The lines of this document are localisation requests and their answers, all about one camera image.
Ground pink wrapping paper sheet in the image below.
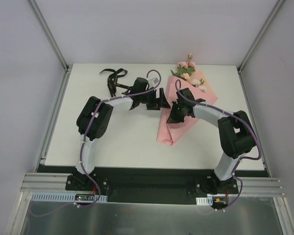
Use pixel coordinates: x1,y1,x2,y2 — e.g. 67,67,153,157
157,71,218,145

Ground pale pink fake flower stem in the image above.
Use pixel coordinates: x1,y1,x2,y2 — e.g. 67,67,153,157
190,78,208,93

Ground peach fake flower stem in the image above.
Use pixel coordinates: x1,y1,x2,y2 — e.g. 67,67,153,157
181,73,191,83

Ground pink fake flower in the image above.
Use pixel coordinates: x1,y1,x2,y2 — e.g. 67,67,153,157
171,53,197,79

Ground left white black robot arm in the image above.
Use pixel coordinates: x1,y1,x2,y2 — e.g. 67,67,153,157
72,77,170,190

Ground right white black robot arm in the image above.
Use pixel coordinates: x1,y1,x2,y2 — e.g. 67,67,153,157
166,88,257,194

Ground black ribbon gold lettering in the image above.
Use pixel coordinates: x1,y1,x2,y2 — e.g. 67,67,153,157
100,68,132,97

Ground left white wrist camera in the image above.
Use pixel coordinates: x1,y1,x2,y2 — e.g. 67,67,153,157
148,77,159,87

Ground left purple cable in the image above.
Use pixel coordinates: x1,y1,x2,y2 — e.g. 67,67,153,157
74,70,162,209

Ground right white cable duct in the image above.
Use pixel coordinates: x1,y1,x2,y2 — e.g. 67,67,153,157
196,196,213,206

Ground white cable duct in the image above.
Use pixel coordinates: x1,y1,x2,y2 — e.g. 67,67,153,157
196,196,213,206
32,192,108,203

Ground left white cable duct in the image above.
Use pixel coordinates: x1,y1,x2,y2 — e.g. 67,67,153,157
32,192,108,203

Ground right aluminium frame post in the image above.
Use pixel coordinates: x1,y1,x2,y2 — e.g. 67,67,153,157
237,0,286,74

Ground aluminium frame post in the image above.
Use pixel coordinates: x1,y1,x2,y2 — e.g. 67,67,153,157
27,0,69,71
237,0,286,74

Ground front aluminium rail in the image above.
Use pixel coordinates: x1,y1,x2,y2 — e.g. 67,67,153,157
21,172,286,197

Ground left aluminium frame post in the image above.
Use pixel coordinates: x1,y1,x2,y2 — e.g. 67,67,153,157
27,0,69,71

